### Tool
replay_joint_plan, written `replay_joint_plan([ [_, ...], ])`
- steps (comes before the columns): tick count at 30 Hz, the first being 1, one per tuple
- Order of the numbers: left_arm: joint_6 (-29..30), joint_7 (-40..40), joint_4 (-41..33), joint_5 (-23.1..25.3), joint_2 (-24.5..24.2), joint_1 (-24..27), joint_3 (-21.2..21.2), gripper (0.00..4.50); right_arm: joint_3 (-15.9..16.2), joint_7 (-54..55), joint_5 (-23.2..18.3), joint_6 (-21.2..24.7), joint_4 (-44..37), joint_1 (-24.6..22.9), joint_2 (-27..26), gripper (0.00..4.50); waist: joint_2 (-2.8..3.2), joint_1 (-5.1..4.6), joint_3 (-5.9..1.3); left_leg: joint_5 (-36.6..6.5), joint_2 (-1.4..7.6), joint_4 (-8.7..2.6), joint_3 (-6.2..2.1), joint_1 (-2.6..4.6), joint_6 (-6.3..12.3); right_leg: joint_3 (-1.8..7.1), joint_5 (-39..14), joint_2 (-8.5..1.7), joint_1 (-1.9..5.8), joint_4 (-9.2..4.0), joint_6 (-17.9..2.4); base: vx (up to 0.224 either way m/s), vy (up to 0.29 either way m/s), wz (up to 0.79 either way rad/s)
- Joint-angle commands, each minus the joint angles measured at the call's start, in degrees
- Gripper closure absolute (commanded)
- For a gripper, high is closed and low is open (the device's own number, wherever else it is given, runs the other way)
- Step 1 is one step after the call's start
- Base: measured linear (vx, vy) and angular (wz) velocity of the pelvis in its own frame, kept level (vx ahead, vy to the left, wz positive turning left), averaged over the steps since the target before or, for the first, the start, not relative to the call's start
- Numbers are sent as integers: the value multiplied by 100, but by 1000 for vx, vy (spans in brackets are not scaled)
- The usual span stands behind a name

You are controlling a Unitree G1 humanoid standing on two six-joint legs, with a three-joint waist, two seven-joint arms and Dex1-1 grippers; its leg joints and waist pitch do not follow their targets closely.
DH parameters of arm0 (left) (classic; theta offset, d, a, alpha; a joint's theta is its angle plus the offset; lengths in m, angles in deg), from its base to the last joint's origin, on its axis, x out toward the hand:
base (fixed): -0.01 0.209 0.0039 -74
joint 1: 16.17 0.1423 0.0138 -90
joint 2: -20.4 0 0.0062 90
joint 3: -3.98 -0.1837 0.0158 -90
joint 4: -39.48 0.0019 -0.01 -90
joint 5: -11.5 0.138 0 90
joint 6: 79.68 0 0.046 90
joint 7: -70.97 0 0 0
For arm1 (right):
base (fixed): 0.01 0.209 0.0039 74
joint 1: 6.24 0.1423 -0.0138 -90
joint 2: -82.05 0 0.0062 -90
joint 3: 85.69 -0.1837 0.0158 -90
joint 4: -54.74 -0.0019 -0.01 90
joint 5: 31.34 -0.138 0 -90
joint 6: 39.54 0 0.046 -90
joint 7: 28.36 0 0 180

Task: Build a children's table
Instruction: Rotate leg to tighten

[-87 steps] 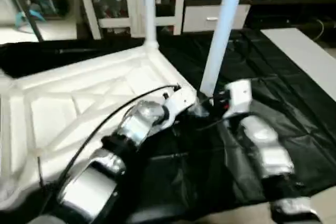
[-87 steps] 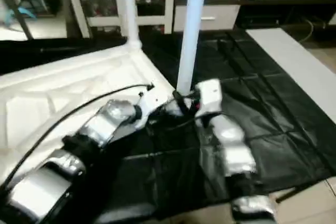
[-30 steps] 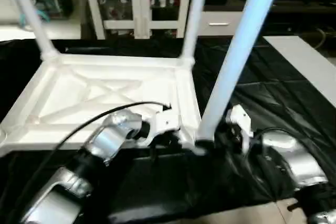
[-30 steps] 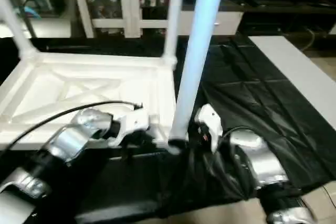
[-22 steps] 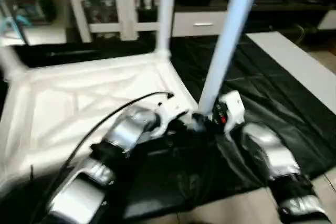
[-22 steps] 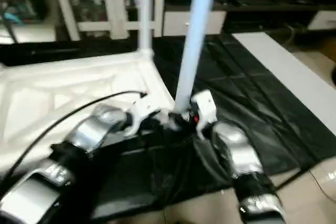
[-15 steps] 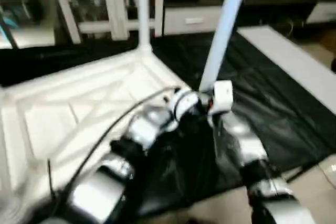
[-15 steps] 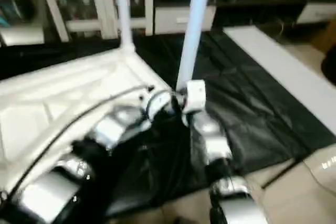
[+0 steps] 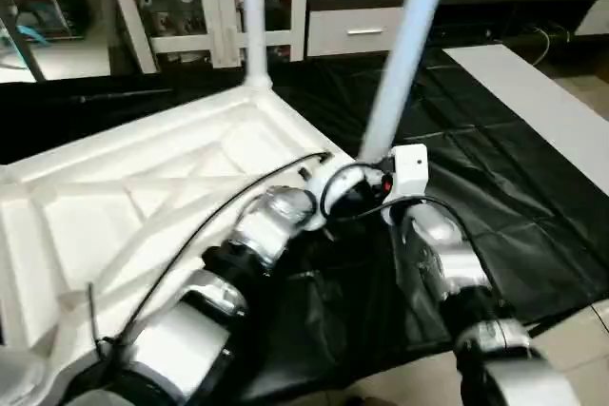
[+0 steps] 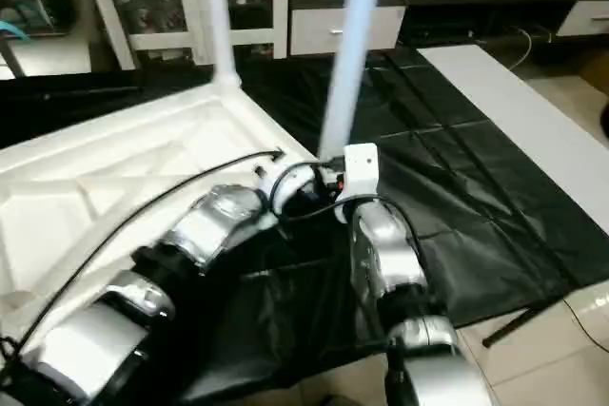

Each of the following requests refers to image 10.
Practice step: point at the white drawer unit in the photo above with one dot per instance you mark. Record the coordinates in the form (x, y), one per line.
(343, 30)

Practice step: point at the black work mat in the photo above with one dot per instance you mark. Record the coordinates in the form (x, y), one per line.
(457, 178)

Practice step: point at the white low cabinet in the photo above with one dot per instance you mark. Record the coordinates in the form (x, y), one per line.
(582, 18)

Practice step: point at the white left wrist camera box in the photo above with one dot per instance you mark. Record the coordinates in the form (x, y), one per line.
(271, 187)

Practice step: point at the white plastic table top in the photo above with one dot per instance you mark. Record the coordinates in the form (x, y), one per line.
(86, 187)

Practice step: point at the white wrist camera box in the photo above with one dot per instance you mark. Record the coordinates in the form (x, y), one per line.
(271, 187)
(362, 170)

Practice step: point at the white plastic table leg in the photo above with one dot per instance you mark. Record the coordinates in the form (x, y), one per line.
(217, 11)
(354, 45)

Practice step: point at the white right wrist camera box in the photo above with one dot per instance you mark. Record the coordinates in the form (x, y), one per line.
(362, 170)

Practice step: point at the black tripod leg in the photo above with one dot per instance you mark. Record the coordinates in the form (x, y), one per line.
(523, 322)

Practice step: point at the teal stand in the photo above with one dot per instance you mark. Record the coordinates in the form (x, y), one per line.
(21, 28)

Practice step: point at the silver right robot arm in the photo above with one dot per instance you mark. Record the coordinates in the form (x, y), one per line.
(400, 282)

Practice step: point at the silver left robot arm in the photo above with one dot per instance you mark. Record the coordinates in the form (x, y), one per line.
(171, 263)

